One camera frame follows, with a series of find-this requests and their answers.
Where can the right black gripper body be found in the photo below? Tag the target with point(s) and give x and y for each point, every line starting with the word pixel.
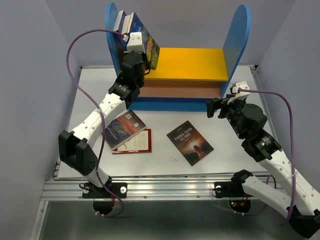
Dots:
pixel 232 111

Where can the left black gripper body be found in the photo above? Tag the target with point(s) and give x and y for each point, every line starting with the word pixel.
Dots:
pixel 145 66

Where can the blue Animal Farm book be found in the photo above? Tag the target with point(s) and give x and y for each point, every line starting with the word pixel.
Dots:
pixel 152 49

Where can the blue Jane Eyre book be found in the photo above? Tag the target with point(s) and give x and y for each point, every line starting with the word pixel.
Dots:
pixel 120 41

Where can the floral Little Women book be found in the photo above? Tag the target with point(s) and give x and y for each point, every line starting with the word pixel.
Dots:
pixel 126 28

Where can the Three Days To See book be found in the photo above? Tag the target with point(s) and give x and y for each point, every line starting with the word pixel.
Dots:
pixel 190 143

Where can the dark sunset paperback book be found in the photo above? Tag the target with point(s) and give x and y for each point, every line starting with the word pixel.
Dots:
pixel 122 129

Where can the red bordered cream book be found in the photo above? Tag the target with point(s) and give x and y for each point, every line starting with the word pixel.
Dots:
pixel 141 143

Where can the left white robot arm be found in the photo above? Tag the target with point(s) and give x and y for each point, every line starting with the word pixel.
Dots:
pixel 76 146

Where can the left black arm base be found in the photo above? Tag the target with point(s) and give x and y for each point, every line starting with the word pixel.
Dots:
pixel 106 200

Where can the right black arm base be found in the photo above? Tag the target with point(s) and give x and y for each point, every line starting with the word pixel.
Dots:
pixel 240 201

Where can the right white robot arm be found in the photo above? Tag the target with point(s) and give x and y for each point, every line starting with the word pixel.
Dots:
pixel 301 200

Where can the blue and yellow bookshelf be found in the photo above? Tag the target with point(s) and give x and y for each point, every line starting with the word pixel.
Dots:
pixel 186 77

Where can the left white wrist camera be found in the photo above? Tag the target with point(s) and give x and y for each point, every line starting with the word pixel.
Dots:
pixel 136 43

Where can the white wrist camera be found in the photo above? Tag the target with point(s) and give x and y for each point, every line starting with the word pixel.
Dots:
pixel 136 43
pixel 237 92

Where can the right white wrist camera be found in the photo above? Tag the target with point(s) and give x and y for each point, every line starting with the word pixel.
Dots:
pixel 237 92

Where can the aluminium mounting rail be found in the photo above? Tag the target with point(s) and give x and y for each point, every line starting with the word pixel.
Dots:
pixel 176 188

